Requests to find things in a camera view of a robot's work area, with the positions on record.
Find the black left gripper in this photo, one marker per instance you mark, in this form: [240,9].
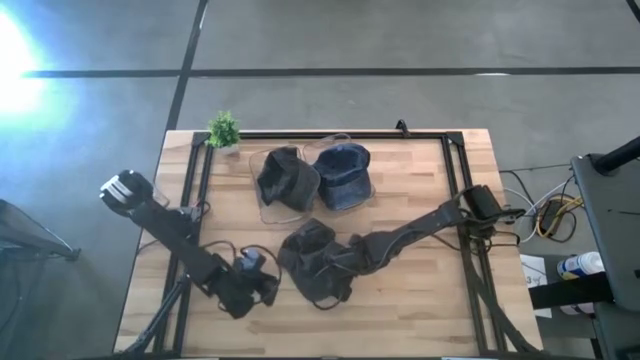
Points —
[235,292]

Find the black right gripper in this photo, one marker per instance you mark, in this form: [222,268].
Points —
[360,256]

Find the dark olive cap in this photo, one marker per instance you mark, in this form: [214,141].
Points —
[305,250]

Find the blue denim cap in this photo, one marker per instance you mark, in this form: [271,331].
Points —
[345,175]

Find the black cap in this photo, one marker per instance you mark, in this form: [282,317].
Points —
[287,180]

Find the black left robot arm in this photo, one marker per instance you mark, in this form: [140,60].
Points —
[170,230]

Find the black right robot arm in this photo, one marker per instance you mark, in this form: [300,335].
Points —
[425,225]

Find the small green potted plant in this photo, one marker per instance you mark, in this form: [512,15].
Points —
[223,129]

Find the white paper sheet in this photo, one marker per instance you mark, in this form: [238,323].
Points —
[532,272]

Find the black power adapter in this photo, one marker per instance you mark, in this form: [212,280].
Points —
[552,215]

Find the black flat bar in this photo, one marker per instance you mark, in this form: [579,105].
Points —
[570,292]

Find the white canister with blue label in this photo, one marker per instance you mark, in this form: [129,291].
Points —
[580,265]

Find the grey cart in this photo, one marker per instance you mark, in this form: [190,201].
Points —
[615,225]

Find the black pole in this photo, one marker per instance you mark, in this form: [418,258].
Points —
[620,156]

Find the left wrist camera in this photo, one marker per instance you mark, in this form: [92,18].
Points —
[250,261]

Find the black aluminium table frame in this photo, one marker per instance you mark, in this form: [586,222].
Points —
[350,135]

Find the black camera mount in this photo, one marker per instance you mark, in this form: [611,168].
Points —
[402,129]

